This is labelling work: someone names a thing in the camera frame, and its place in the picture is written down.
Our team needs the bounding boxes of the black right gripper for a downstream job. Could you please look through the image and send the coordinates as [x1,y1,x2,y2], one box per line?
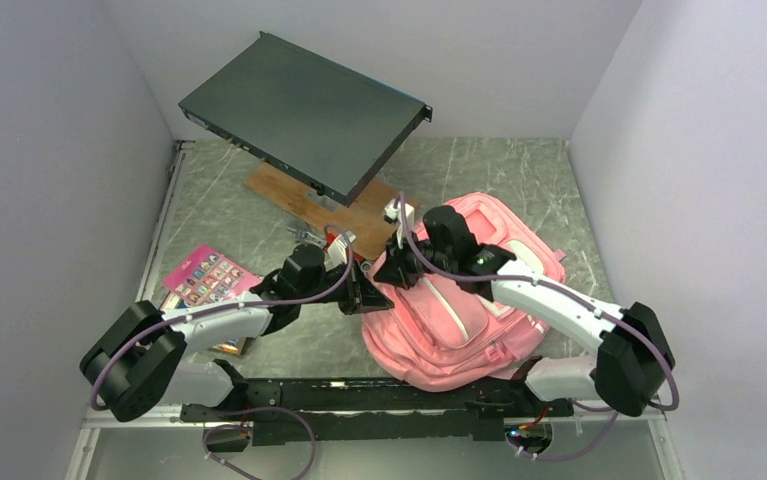
[374,227,455,291]

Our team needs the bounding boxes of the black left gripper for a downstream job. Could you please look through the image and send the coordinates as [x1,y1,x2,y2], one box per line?
[297,256,393,314]

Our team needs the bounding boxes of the pink student backpack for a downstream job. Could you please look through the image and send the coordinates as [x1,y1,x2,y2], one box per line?
[361,192,566,392]

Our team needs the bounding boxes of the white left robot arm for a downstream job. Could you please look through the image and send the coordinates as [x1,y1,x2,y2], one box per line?
[79,245,394,422]

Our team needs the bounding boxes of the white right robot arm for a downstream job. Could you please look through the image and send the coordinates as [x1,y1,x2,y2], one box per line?
[374,198,680,417]

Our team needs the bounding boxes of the brown wooden board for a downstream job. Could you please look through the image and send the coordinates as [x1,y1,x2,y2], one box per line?
[244,163,397,260]

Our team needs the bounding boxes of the dark metal rack unit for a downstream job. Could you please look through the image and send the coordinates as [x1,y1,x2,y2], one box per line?
[178,32,433,206]

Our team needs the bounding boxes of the pink sticker book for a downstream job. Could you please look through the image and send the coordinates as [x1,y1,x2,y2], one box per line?
[162,244,261,307]

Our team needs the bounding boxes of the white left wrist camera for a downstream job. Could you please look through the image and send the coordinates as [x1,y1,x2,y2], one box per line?
[325,229,356,266]

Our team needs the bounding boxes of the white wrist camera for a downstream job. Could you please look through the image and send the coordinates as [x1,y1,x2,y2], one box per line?
[325,229,356,266]
[383,198,415,230]

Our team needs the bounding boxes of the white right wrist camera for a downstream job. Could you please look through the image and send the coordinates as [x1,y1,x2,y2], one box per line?
[383,198,415,230]

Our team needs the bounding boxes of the orange handled adjustable wrench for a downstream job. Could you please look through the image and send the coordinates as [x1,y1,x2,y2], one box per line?
[286,218,327,248]

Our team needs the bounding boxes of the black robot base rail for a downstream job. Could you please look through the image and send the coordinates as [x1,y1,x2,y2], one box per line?
[180,373,574,446]

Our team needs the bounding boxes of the aluminium frame rail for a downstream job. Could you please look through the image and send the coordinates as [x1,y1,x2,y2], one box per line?
[64,140,195,479]

